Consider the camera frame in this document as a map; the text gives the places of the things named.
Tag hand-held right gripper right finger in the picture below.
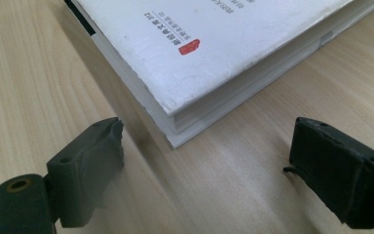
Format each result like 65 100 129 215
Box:
282 116 374 230

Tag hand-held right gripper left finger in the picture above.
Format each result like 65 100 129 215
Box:
47 117 125 228

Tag white book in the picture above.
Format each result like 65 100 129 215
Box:
63 0 374 150

